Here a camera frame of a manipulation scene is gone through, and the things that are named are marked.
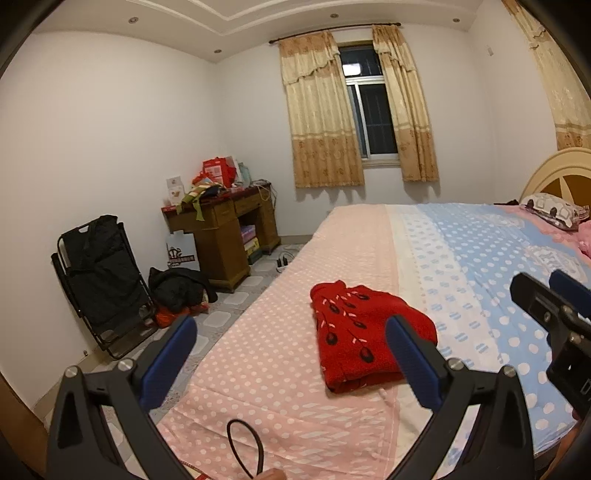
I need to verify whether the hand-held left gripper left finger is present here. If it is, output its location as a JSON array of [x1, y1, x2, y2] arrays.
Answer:
[[46, 315, 198, 480]]

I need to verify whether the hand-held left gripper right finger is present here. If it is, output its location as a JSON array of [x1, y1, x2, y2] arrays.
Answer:
[[385, 315, 536, 480]]

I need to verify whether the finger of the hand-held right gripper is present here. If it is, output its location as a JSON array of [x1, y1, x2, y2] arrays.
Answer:
[[510, 272, 581, 332], [549, 269, 591, 324]]

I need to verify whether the red knitted sweater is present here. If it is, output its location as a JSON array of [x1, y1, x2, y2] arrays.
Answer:
[[310, 279, 438, 394]]

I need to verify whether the person's right forearm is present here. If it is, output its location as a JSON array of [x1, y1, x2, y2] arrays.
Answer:
[[541, 413, 587, 480]]

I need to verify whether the red bag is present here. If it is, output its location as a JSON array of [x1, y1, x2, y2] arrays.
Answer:
[[154, 305, 192, 329]]

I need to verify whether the pink pillow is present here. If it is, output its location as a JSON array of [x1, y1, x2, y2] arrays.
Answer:
[[575, 217, 591, 259]]

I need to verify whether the black jacket pile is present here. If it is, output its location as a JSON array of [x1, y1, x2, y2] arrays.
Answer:
[[148, 267, 218, 317]]

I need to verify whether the patterned white pillow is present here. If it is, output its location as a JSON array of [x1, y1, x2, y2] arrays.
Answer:
[[521, 193, 583, 232]]

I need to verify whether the black folding chair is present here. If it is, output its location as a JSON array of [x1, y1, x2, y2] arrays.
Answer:
[[51, 215, 158, 360]]

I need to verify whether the white paper bag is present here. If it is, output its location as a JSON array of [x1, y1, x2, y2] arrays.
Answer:
[[166, 232, 200, 273]]

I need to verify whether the cream wooden headboard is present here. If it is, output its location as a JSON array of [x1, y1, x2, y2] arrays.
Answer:
[[519, 148, 591, 208]]

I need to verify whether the polka dot bed sheet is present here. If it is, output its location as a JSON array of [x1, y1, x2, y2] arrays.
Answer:
[[157, 203, 591, 480]]

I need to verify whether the brown wooden desk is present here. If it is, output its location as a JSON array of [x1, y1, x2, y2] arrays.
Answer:
[[161, 185, 282, 292]]

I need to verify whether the stack of colourful boxes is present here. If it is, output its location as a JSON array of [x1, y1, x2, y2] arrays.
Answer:
[[240, 224, 260, 254]]

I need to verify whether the white card box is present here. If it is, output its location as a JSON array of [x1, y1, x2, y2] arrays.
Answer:
[[166, 174, 186, 206]]

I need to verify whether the red gift box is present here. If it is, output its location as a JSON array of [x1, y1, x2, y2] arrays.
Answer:
[[202, 157, 238, 188]]

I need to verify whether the beige curtain beside headboard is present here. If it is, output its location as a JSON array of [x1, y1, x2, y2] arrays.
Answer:
[[501, 0, 591, 151]]

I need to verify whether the narrow beige floral curtain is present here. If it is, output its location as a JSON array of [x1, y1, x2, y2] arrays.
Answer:
[[372, 24, 440, 183]]

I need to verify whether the window with grille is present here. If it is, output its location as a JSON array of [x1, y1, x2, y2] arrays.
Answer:
[[339, 44, 400, 162]]

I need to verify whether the wide beige floral curtain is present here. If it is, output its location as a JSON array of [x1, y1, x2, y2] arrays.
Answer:
[[278, 31, 365, 189]]

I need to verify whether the dark curtain rod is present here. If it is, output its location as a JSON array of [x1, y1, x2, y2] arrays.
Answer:
[[270, 22, 400, 45]]

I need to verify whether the black cable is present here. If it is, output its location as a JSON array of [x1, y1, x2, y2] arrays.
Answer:
[[226, 419, 266, 480]]

